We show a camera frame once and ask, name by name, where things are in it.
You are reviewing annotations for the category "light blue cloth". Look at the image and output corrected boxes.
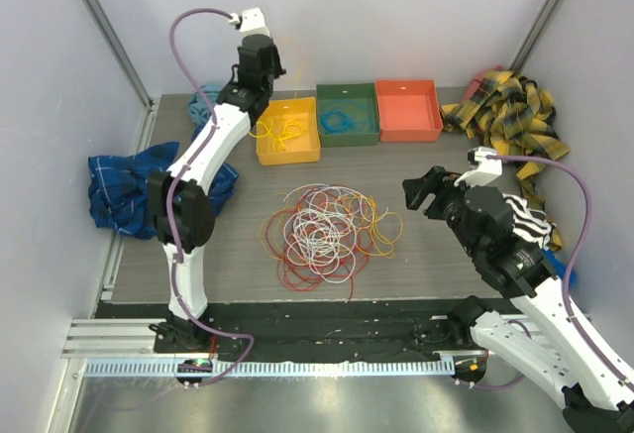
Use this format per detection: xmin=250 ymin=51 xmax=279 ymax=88
xmin=186 ymin=83 xmax=221 ymax=127

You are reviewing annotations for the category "green plastic bin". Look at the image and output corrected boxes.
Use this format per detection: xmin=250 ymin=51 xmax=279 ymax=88
xmin=316 ymin=83 xmax=380 ymax=148

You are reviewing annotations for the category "orange cable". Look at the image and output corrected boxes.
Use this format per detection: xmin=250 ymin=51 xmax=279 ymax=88
xmin=266 ymin=37 xmax=404 ymax=260

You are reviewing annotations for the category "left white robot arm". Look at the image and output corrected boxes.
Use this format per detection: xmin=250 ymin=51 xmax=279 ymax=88
xmin=148 ymin=32 xmax=285 ymax=353

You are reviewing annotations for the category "yellow plaid cloth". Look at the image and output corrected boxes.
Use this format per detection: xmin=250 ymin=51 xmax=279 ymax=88
xmin=441 ymin=70 xmax=571 ymax=251

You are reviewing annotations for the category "aluminium frame post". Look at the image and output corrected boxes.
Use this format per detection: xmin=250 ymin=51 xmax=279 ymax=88
xmin=510 ymin=0 xmax=564 ymax=72
xmin=81 ymin=0 xmax=153 ymax=110

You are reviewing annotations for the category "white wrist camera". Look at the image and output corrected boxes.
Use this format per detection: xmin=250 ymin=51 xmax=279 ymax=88
xmin=454 ymin=147 xmax=503 ymax=187
xmin=229 ymin=7 xmax=270 ymax=38

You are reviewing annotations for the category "right aluminium frame post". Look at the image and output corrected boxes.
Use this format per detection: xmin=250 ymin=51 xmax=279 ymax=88
xmin=510 ymin=0 xmax=564 ymax=72

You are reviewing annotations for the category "white cable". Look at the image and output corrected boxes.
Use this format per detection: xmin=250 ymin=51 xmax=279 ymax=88
xmin=282 ymin=182 xmax=382 ymax=286

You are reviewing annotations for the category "coral red plastic bin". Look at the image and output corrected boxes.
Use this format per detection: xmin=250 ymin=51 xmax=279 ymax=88
xmin=374 ymin=79 xmax=443 ymax=143

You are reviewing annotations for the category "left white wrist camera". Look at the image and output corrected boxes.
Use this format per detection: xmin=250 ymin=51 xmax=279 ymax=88
xmin=229 ymin=7 xmax=270 ymax=38

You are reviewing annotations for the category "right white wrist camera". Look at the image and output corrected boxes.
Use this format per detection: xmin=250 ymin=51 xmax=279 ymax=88
xmin=454 ymin=147 xmax=503 ymax=187

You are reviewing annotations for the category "red cable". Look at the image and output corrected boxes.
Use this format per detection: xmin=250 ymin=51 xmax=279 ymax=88
xmin=259 ymin=184 xmax=375 ymax=301

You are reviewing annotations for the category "pink cloth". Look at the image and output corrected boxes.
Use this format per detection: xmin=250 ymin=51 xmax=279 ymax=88
xmin=462 ymin=65 xmax=506 ymax=104

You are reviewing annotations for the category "blue cable in bin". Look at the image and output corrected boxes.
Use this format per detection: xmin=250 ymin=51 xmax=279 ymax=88
xmin=319 ymin=99 xmax=373 ymax=133

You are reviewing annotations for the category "yellow cable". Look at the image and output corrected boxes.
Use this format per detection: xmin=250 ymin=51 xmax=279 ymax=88
xmin=248 ymin=118 xmax=307 ymax=153

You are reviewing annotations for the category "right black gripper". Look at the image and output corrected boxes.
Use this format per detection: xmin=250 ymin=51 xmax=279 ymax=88
xmin=402 ymin=164 xmax=486 ymax=257

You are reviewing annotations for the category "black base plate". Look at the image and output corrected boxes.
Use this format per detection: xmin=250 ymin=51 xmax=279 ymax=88
xmin=96 ymin=299 xmax=475 ymax=364

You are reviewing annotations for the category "dark blue plaid cloth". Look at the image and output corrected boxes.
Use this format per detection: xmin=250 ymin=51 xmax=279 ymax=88
xmin=88 ymin=122 xmax=248 ymax=252

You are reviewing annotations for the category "yellow plastic bin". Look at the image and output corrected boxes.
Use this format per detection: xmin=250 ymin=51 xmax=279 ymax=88
xmin=251 ymin=97 xmax=321 ymax=166

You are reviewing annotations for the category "black white striped cloth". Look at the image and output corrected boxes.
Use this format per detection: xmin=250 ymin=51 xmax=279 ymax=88
xmin=502 ymin=193 xmax=555 ymax=250

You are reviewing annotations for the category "left aluminium frame post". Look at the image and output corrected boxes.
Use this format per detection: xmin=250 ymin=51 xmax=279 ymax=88
xmin=81 ymin=0 xmax=153 ymax=110

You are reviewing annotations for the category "blue object under cloth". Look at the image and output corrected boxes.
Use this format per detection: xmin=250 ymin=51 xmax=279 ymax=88
xmin=542 ymin=250 xmax=578 ymax=287

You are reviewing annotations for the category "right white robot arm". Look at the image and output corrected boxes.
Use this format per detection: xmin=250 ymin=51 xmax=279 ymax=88
xmin=402 ymin=166 xmax=633 ymax=432

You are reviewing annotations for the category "slotted cable duct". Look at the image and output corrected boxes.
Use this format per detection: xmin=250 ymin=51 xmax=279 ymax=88
xmin=84 ymin=357 xmax=455 ymax=379

